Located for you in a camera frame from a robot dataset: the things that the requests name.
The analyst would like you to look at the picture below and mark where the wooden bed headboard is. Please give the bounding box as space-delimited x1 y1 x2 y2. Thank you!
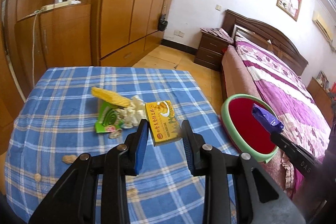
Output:
223 9 309 77

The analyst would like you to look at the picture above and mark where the wooden wardrobe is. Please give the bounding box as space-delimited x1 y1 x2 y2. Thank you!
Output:
98 0 185 67

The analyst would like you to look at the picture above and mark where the wooden door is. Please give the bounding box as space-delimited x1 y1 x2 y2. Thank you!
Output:
0 0 27 153

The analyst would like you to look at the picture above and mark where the small patterned wrapper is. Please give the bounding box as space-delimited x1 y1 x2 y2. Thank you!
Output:
108 127 122 139

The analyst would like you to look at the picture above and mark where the purple wrapper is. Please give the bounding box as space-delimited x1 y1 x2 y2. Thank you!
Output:
251 104 285 134

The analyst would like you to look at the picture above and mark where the black hanging bag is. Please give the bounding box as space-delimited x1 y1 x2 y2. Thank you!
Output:
157 0 171 32

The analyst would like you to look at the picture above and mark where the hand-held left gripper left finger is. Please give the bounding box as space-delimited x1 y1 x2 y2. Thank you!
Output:
28 119 149 224

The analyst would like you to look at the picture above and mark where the yellow cardboard box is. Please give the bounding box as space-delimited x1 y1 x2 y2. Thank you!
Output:
145 100 182 147

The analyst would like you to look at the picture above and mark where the white crumpled tissue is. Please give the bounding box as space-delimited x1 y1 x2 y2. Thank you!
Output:
117 95 146 128

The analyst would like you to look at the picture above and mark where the white power cable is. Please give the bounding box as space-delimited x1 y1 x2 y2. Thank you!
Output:
30 9 44 88

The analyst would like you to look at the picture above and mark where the wooden corner shelf unit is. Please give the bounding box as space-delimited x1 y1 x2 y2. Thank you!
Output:
5 0 105 98

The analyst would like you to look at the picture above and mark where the small framed photo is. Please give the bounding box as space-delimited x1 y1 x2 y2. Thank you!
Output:
316 70 330 88

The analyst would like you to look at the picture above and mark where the pink bed sheet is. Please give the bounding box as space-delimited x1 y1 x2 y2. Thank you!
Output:
221 45 300 194

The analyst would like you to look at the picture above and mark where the blue plaid tablecloth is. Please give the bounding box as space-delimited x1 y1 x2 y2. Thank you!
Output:
4 66 240 224

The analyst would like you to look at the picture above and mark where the red bucket with green rim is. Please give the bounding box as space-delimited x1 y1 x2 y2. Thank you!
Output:
220 93 279 164

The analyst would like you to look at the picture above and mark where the bed with purple floral bedding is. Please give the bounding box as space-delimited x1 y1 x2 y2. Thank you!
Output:
234 31 332 195

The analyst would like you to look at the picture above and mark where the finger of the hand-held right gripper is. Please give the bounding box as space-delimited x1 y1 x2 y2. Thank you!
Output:
270 131 324 177

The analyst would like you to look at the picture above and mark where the green mosquito coil box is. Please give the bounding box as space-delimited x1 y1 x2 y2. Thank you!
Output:
94 101 124 134

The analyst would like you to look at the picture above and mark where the pink folded cloth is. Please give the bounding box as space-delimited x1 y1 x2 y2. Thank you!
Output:
200 27 234 44

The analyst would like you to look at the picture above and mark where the white power strip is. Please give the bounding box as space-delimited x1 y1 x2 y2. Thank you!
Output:
39 1 71 11

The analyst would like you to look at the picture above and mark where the wooden nightstand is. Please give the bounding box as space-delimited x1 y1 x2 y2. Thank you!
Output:
194 30 231 72
307 76 336 125

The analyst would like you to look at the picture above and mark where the wall air conditioner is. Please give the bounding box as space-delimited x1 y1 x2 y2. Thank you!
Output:
312 11 335 42

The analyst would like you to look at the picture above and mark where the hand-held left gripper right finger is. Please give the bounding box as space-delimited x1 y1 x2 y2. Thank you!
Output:
181 120 306 224

